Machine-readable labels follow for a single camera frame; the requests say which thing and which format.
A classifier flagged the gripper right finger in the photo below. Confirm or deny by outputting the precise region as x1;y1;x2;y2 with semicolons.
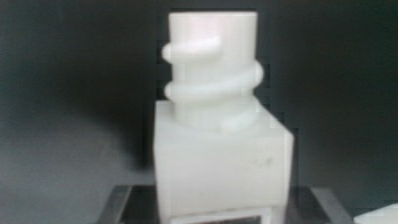
289;187;353;224

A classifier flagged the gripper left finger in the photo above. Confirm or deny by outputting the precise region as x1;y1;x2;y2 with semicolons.
99;185;158;224

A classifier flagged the white table leg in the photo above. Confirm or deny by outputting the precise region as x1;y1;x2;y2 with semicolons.
154;11;293;224

